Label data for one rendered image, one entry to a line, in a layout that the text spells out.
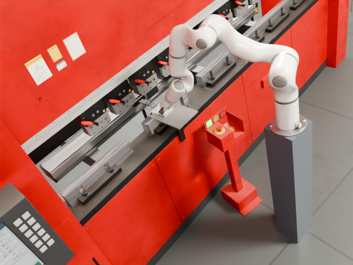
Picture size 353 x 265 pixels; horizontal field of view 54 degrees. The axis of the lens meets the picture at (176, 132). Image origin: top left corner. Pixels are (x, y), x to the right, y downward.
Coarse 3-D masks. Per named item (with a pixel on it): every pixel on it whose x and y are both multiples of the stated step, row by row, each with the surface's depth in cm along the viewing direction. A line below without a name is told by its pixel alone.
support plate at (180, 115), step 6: (174, 108) 223; (180, 108) 222; (186, 108) 220; (156, 114) 224; (174, 114) 219; (180, 114) 217; (186, 114) 216; (192, 114) 214; (162, 120) 217; (168, 120) 216; (174, 120) 214; (180, 120) 213; (186, 120) 211; (174, 126) 210; (180, 126) 209
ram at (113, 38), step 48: (0, 0) 139; (48, 0) 153; (96, 0) 170; (144, 0) 190; (192, 0) 217; (0, 48) 145; (48, 48) 160; (96, 48) 178; (144, 48) 201; (0, 96) 151; (48, 96) 167; (96, 96) 187
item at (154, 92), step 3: (156, 87) 222; (150, 90) 219; (153, 90) 221; (156, 90) 222; (147, 93) 217; (150, 93) 219; (153, 93) 221; (156, 93) 223; (147, 96) 218; (150, 96) 220; (153, 96) 224; (147, 99) 220; (150, 99) 222
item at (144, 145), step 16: (272, 32) 288; (240, 64) 265; (224, 80) 254; (192, 96) 250; (208, 96) 245; (144, 144) 225; (160, 144) 221; (128, 160) 217; (144, 160) 214; (128, 176) 208; (112, 192) 202; (80, 208) 198; (96, 208) 197; (80, 224) 192
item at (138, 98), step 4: (136, 96) 239; (140, 96) 240; (144, 96) 242; (136, 100) 237; (140, 100) 239; (144, 100) 238; (136, 104) 238; (144, 104) 235; (148, 104) 234; (152, 104) 232; (156, 104) 231
